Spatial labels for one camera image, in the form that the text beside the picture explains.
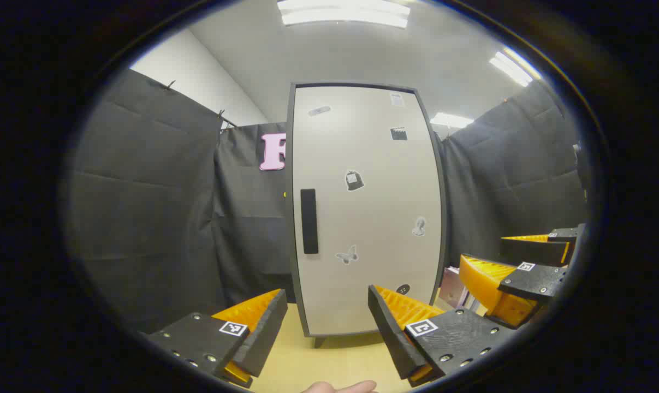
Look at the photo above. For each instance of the brown spine book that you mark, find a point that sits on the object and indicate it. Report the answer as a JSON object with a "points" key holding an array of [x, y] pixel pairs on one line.
{"points": [[452, 286]]}

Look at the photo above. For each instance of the dark grey cabinet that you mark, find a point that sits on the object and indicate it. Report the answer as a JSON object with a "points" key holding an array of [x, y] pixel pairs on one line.
{"points": [[318, 341]]}

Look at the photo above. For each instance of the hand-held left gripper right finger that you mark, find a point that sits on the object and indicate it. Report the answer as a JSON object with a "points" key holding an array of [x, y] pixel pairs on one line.
{"points": [[389, 333]]}

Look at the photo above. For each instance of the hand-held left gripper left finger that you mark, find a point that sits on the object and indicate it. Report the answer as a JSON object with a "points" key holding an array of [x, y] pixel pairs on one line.
{"points": [[263, 338]]}

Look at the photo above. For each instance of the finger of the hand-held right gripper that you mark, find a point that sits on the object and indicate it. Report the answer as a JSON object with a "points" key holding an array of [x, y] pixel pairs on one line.
{"points": [[534, 281], [534, 251]]}

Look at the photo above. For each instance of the ceiling light panel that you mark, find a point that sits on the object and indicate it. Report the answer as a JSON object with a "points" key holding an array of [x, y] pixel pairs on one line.
{"points": [[343, 13], [450, 120], [515, 68]]}

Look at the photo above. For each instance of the black backdrop cloth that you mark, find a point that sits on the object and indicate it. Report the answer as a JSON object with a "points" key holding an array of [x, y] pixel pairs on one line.
{"points": [[143, 191]]}

